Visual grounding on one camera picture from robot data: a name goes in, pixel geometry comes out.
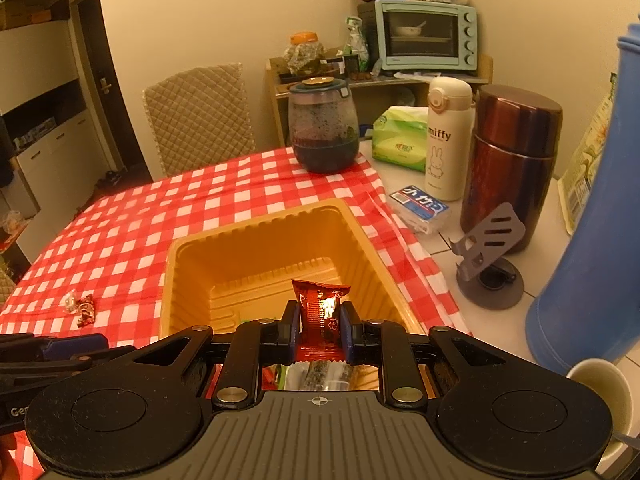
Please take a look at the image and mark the blue thermos jug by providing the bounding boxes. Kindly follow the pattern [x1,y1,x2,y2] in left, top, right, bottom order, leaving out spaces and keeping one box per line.
[524,22,640,377]

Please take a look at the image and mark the red brown twisted candy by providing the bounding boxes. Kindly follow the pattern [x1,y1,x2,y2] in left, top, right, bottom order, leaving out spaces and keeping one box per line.
[75,295,99,328]

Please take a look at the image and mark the green tissue pack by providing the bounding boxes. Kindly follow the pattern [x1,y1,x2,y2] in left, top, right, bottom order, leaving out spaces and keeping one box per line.
[370,106,432,172]

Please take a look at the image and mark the grey snack packet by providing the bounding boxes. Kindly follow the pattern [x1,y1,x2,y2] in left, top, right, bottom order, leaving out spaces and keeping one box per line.
[305,360,375,392]

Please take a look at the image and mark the pale printed snack bag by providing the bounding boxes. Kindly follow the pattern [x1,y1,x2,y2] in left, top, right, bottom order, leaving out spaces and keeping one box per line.
[557,74,617,237]

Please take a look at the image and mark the white cabinet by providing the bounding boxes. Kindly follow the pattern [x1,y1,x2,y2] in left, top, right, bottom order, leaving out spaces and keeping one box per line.
[0,0,127,223]

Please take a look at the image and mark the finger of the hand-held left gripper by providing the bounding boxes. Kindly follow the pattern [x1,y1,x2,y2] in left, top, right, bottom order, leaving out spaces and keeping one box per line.
[0,333,109,362]
[0,344,137,387]

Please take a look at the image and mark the light blue toaster oven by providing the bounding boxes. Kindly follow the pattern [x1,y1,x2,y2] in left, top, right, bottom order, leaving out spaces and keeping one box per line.
[373,0,479,72]

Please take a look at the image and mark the green snack bag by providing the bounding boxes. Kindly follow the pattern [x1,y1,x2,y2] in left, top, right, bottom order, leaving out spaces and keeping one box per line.
[344,15,371,73]

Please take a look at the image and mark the dark wooden door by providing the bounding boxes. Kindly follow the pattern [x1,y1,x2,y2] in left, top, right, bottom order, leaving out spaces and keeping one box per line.
[69,0,152,182]

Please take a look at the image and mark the grey phone stand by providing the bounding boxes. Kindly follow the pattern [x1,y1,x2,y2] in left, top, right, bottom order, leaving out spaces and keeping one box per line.
[448,202,525,310]

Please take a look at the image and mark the wooden shelf unit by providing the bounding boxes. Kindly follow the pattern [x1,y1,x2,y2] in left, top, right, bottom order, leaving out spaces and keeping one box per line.
[264,54,494,147]

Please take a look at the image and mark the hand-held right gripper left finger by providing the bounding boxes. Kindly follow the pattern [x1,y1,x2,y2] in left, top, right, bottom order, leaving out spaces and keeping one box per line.
[132,300,303,409]

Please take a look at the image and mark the red snack packet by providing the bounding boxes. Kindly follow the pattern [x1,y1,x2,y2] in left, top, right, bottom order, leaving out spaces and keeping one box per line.
[291,278,351,362]

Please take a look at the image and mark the red white checkered tablecloth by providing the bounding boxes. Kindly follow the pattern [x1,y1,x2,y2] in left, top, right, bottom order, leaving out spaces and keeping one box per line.
[0,146,474,480]

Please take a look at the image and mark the beige quilted chair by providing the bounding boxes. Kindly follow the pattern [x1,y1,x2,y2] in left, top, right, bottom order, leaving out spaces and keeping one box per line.
[142,63,257,178]

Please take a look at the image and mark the orange lid plastic jar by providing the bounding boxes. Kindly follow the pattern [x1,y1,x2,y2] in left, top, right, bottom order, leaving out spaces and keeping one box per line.
[284,31,327,75]

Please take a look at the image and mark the glass jar with dark contents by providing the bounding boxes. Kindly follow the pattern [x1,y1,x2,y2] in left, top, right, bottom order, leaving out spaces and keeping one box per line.
[287,77,361,174]

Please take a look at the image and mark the blue pocket tissue pack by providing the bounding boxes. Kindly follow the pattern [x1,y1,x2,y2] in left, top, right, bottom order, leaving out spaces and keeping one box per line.
[388,184,451,236]

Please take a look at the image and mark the yellow plastic tray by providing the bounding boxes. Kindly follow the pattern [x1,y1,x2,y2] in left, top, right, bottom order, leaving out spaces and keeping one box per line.
[158,198,432,393]

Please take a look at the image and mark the brown metal thermos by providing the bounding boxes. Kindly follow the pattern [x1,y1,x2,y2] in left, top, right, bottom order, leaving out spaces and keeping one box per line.
[459,83,564,256]

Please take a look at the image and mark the white thermos bottle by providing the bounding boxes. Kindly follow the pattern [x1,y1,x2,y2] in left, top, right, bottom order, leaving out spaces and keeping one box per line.
[424,76,474,202]

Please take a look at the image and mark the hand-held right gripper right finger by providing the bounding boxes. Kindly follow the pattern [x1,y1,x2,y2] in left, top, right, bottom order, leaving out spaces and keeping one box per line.
[340,302,506,407]

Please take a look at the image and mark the white cup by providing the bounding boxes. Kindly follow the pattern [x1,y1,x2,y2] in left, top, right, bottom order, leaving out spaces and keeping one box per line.
[564,358,634,472]

